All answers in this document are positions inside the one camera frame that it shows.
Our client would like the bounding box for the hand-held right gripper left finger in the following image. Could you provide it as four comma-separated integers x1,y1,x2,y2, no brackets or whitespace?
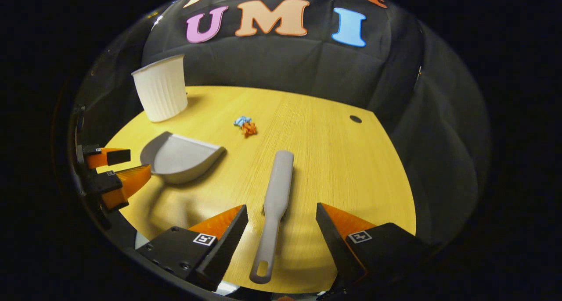
136,204,249,292

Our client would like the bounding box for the white ribbed garbage bin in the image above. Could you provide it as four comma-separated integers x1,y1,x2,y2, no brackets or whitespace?
131,54,188,123

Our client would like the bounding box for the small grey broom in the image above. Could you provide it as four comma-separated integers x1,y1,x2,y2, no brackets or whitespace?
249,150,295,284

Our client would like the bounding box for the grey dustpan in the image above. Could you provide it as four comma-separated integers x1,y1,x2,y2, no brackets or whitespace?
140,131,227,185

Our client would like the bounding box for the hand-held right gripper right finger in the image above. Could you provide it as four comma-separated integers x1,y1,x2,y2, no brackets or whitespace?
315,202,433,293

